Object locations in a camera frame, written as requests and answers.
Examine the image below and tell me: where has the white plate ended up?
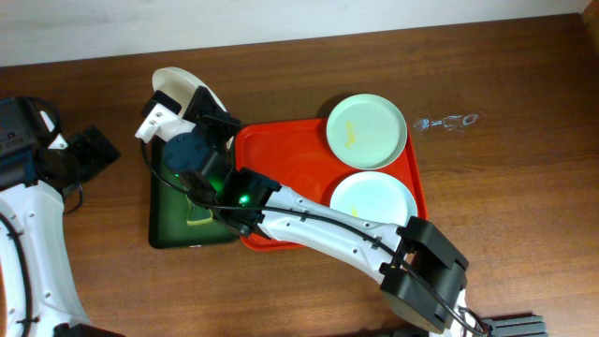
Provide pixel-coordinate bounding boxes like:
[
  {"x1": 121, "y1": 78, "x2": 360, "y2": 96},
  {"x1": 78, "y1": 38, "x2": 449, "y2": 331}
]
[{"x1": 148, "y1": 66, "x2": 227, "y2": 142}]

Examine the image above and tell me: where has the yellow green scrub sponge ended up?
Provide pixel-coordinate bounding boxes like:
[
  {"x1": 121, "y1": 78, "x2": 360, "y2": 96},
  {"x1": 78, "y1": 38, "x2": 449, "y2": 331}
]
[{"x1": 186, "y1": 198, "x2": 212, "y2": 226}]

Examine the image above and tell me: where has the light blue plate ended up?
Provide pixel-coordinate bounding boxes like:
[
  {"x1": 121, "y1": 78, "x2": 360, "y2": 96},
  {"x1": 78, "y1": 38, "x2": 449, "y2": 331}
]
[{"x1": 329, "y1": 171, "x2": 418, "y2": 226}]

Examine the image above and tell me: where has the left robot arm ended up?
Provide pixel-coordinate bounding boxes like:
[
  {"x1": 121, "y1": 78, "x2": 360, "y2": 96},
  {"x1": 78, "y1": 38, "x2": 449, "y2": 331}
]
[{"x1": 1, "y1": 96, "x2": 120, "y2": 336}]

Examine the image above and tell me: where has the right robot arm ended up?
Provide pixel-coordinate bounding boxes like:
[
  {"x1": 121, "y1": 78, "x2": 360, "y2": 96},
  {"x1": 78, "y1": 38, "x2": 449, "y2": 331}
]
[{"x1": 135, "y1": 86, "x2": 490, "y2": 336}]

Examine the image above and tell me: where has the black tray with green water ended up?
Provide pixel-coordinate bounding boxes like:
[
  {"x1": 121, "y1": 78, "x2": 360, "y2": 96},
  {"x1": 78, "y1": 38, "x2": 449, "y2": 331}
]
[{"x1": 148, "y1": 138, "x2": 242, "y2": 250}]

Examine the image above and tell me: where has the red plastic tray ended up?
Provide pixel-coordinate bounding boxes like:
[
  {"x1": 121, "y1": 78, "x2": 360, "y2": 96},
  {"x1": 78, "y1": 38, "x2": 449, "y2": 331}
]
[{"x1": 234, "y1": 118, "x2": 429, "y2": 252}]

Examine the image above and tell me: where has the mint green plate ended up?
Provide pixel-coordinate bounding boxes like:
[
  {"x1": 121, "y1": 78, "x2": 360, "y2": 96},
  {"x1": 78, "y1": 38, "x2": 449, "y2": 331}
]
[{"x1": 326, "y1": 94, "x2": 408, "y2": 170}]

